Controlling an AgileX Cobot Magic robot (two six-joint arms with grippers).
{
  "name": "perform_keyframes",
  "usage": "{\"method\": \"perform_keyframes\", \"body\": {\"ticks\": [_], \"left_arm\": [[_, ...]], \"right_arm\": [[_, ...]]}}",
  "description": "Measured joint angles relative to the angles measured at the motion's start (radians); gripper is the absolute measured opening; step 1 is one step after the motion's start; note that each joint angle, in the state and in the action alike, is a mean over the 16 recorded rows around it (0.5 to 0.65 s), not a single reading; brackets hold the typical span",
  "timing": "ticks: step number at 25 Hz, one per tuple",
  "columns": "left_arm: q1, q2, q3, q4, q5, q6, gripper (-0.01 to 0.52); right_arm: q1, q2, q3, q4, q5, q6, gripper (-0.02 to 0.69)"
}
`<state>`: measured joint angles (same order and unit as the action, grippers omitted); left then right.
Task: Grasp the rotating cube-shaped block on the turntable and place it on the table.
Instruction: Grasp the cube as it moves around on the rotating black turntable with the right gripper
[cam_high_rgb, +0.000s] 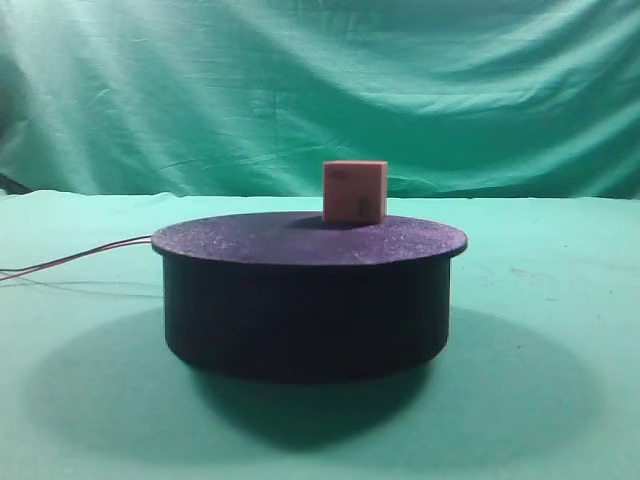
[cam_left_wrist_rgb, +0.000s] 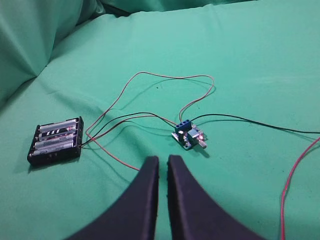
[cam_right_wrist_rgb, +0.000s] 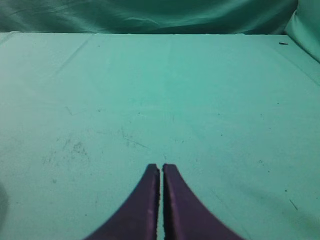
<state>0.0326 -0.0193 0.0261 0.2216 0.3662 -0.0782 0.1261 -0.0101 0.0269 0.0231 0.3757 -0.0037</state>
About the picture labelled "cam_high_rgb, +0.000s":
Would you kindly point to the pink cube-shaped block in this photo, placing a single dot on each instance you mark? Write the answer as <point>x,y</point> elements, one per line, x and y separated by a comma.
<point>355,192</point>

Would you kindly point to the black round turntable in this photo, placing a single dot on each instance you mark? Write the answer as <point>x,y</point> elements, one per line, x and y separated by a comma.
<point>287,297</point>

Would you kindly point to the green backdrop cloth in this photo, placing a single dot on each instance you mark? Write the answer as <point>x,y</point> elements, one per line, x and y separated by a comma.
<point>250,98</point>

